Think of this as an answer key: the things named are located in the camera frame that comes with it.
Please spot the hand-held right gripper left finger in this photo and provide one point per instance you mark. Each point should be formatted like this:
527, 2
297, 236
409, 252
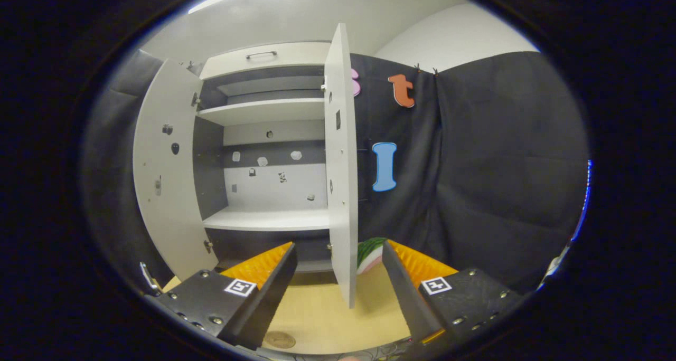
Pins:
274, 292

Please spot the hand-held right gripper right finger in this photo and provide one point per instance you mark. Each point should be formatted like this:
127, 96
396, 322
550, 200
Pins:
404, 292

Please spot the round wooden coaster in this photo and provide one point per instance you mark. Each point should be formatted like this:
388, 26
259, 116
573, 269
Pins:
280, 340

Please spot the white cabinet door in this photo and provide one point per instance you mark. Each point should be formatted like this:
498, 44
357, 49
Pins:
163, 213
342, 218

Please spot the white and grey cabinet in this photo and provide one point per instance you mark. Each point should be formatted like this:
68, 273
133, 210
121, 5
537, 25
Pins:
274, 189

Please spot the white cabinet shelf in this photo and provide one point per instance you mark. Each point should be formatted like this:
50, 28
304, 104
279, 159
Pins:
264, 110

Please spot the watermelon slice toy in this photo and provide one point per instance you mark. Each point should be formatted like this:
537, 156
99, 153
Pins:
369, 255

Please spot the black backdrop cloth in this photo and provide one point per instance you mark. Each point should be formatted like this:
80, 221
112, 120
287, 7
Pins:
501, 165

